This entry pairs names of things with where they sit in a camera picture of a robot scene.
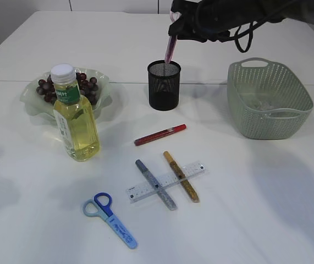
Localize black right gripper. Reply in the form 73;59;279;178
168;0;269;42

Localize pink purple safety scissors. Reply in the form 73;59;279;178
164;11;180;64

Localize yellow drink bottle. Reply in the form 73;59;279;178
50;64;100;162

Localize clear plastic sheet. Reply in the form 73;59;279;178
241;93;281;111

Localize purple artificial grape bunch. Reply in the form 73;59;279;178
36;73;99;106

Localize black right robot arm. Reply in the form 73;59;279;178
168;0;314;43

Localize black mesh pen holder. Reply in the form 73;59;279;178
147;60;181;111

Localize pale green wavy plate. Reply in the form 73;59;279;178
20;67;112;122

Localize green woven plastic basket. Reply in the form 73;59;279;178
227;58;313;140

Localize red marker pen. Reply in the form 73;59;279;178
134;124;187;146

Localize clear plastic ruler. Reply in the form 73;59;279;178
126;161;207;203

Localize silver glitter pen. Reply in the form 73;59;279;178
135;159;178;211

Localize gold glitter pen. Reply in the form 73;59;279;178
163;151;200;203

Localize blue safety scissors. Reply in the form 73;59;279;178
82;192;138;249

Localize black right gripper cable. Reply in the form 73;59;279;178
195;0;287;53

